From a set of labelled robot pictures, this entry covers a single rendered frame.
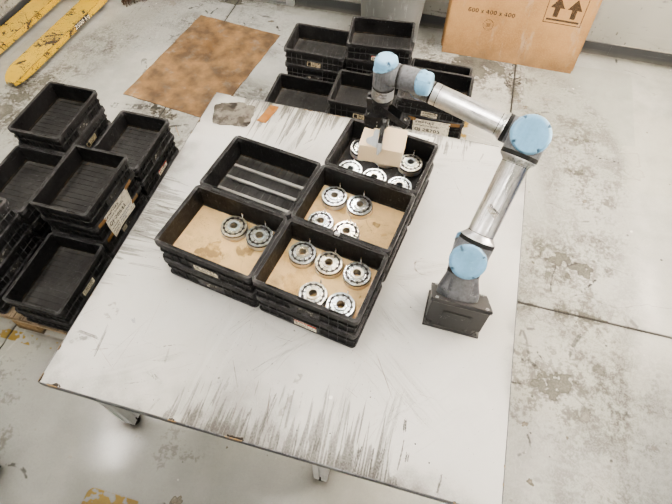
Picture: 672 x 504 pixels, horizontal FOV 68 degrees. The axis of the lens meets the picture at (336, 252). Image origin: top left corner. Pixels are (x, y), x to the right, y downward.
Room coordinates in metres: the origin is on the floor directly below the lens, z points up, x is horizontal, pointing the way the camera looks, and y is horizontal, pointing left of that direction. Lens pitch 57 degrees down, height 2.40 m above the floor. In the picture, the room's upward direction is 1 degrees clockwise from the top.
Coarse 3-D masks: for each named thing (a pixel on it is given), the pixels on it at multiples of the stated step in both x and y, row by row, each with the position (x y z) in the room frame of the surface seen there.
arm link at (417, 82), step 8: (400, 72) 1.32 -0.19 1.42; (408, 72) 1.31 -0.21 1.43; (416, 72) 1.31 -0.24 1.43; (424, 72) 1.31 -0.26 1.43; (400, 80) 1.30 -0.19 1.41; (408, 80) 1.29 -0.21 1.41; (416, 80) 1.29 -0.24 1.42; (424, 80) 1.28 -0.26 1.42; (432, 80) 1.30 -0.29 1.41; (400, 88) 1.30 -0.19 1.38; (408, 88) 1.29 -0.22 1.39; (416, 88) 1.28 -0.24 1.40; (424, 88) 1.27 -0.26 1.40
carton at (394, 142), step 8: (368, 128) 1.40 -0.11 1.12; (376, 128) 1.40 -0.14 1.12; (392, 128) 1.40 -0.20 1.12; (368, 136) 1.35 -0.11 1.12; (384, 136) 1.36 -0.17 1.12; (392, 136) 1.36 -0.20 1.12; (400, 136) 1.36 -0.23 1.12; (360, 144) 1.31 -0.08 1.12; (368, 144) 1.31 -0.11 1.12; (384, 144) 1.32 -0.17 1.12; (392, 144) 1.32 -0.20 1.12; (400, 144) 1.32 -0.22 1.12; (360, 152) 1.31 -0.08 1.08; (368, 152) 1.30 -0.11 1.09; (384, 152) 1.29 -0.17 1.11; (392, 152) 1.28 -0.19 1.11; (400, 152) 1.28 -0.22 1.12; (368, 160) 1.30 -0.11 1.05; (376, 160) 1.30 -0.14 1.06; (384, 160) 1.29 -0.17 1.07; (392, 160) 1.28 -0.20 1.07; (400, 160) 1.27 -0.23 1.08
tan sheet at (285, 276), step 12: (288, 252) 1.03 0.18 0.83; (276, 264) 0.97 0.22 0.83; (288, 264) 0.97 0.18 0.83; (276, 276) 0.92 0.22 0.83; (288, 276) 0.92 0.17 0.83; (300, 276) 0.92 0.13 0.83; (312, 276) 0.93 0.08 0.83; (372, 276) 0.93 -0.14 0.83; (288, 288) 0.87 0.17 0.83; (336, 288) 0.88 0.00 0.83; (348, 288) 0.88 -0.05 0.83; (360, 300) 0.83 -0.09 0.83
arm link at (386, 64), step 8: (376, 56) 1.37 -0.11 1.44; (384, 56) 1.36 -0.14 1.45; (392, 56) 1.36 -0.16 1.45; (376, 64) 1.34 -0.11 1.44; (384, 64) 1.32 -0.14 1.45; (392, 64) 1.33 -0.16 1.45; (400, 64) 1.35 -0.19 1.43; (376, 72) 1.33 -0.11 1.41; (384, 72) 1.32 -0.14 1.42; (392, 72) 1.32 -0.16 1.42; (376, 80) 1.33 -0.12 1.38; (384, 80) 1.32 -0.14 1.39; (392, 80) 1.31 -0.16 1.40; (376, 88) 1.33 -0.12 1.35; (384, 88) 1.32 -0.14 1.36; (392, 88) 1.33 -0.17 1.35
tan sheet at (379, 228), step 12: (312, 204) 1.26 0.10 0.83; (336, 216) 1.21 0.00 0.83; (348, 216) 1.21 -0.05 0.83; (372, 216) 1.21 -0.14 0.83; (384, 216) 1.21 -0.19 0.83; (396, 216) 1.21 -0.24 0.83; (360, 228) 1.15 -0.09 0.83; (372, 228) 1.15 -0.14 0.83; (384, 228) 1.15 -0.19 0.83; (396, 228) 1.15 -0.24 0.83; (372, 240) 1.09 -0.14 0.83; (384, 240) 1.09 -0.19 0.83
